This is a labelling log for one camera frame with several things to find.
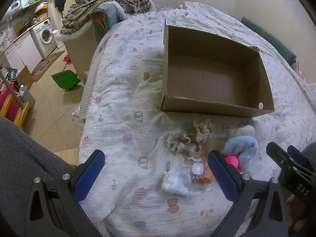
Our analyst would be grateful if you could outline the blue plush toy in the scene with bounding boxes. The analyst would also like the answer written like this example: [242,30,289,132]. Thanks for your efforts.
[220,125,258,172]

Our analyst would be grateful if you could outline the pink soft ball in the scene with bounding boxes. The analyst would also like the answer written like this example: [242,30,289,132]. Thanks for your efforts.
[224,155,239,170]

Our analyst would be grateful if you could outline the beige rubbery funnel piece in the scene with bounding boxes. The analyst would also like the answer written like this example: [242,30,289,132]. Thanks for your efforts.
[202,164,214,184]

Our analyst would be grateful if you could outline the clear plastic bag with trinkets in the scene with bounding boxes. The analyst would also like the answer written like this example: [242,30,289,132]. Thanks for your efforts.
[181,163,212,193]

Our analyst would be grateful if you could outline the white cloth bundle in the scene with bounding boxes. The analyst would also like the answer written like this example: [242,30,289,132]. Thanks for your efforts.
[161,167,189,196]

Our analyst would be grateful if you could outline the beige lace scrunchie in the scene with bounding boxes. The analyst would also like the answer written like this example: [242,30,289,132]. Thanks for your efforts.
[166,129,204,163]

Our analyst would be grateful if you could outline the person's right hand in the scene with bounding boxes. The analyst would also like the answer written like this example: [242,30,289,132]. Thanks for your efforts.
[285,193,307,237]

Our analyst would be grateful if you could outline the person's grey trouser leg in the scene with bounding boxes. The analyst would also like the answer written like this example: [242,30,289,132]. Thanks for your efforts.
[1,117,75,236]

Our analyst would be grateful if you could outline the cream knotted scrunchie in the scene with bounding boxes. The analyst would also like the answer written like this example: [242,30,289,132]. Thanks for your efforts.
[192,119,215,143]

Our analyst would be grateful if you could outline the yellow wooden rack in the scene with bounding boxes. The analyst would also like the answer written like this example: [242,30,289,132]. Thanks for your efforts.
[1,94,31,128]

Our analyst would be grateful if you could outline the teal bed headboard cushion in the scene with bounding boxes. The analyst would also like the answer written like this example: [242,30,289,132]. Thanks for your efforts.
[241,17,297,66]

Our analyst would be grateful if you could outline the white patterned quilt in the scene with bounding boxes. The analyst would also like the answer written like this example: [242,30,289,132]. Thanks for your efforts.
[79,2,315,236]

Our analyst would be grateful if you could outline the brown cardboard box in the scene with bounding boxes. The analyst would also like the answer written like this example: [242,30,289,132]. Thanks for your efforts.
[161,24,274,118]

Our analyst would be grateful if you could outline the grey trash bin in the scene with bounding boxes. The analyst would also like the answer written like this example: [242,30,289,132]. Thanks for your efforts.
[18,85,35,111]

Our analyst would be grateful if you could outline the green plastic dustpan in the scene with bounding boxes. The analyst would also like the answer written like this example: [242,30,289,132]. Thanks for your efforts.
[51,70,80,89]

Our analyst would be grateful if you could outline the brown floor mat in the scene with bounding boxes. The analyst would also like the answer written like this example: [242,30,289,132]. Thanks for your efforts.
[31,50,65,82]

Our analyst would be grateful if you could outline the white kitchen cabinets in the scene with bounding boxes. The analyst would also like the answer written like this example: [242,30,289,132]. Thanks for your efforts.
[4,31,42,73]

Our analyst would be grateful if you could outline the white washing machine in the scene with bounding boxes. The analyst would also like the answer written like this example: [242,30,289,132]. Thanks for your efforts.
[29,18,57,60]

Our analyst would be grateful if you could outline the knitted patterned blanket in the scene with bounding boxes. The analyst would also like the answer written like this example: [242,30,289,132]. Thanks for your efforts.
[57,0,155,41]

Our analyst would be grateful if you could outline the teal pillow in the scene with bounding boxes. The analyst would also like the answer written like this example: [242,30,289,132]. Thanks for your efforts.
[90,1,126,43]

